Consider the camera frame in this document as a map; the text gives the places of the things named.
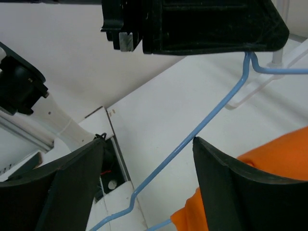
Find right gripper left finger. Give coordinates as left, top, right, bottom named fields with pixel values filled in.
left=0, top=139, right=105, bottom=231

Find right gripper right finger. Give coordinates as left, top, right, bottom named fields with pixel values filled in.
left=193, top=137, right=308, bottom=231

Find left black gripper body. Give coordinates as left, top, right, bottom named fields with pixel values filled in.
left=101, top=0, right=289, bottom=56

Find orange trousers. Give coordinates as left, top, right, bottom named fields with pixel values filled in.
left=170, top=127, right=308, bottom=231

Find blue wire hanger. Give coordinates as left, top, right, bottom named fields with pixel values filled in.
left=91, top=52, right=308, bottom=231

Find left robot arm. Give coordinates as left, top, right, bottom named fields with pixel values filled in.
left=0, top=0, right=289, bottom=151

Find white clothes rack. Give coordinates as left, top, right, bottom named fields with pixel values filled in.
left=225, top=38, right=308, bottom=110

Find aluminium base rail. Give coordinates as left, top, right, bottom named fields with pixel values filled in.
left=0, top=107, right=132, bottom=203

